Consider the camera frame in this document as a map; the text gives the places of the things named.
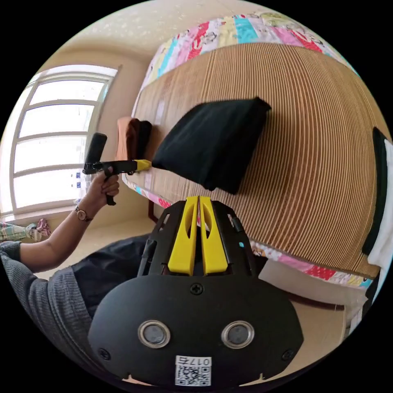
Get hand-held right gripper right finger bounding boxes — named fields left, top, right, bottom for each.
left=200, top=196, right=229, bottom=276

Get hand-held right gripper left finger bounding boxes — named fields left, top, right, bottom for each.
left=167, top=196, right=200, bottom=276

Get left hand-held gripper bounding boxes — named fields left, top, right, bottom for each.
left=82, top=159, right=153, bottom=206

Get black pants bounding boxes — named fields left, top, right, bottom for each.
left=151, top=97, right=273, bottom=196

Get person's left forearm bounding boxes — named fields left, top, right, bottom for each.
left=18, top=205, right=95, bottom=274

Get person's left hand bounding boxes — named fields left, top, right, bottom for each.
left=78, top=174, right=121, bottom=213

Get pile of clothes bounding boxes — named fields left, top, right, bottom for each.
left=115, top=116, right=154, bottom=163
left=361, top=126, right=393, bottom=307

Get window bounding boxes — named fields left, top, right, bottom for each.
left=0, top=63, right=120, bottom=217

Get bed with woven mat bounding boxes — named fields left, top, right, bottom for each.
left=121, top=11, right=385, bottom=312

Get person's body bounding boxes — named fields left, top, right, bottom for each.
left=0, top=233, right=156, bottom=380

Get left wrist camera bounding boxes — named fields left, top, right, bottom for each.
left=84, top=132, right=108, bottom=166

